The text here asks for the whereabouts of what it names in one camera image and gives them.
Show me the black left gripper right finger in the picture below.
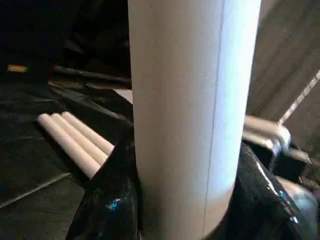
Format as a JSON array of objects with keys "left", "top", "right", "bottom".
[{"left": 203, "top": 144, "right": 302, "bottom": 240}]

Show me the black mat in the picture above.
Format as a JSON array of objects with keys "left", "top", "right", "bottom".
[{"left": 0, "top": 82, "right": 136, "bottom": 240}]

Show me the black long bar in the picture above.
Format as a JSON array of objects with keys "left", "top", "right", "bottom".
[{"left": 49, "top": 65, "right": 132, "bottom": 88}]

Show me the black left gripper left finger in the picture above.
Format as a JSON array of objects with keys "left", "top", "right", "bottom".
[{"left": 66, "top": 139, "right": 145, "bottom": 240}]

